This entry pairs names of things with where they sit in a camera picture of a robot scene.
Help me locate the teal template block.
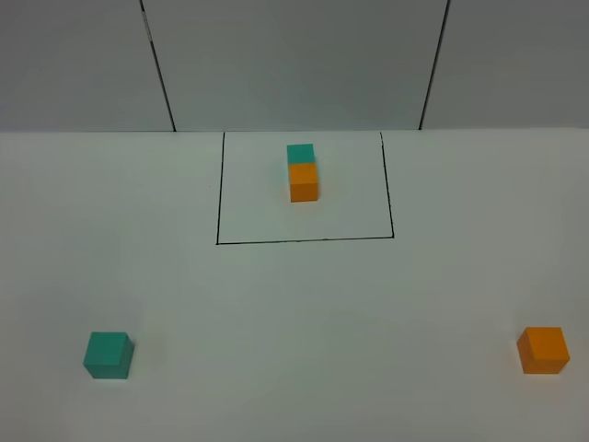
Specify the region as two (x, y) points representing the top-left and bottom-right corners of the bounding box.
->
(286, 144), (316, 165)

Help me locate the orange template block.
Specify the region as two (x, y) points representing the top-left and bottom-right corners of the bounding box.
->
(288, 162), (318, 203)

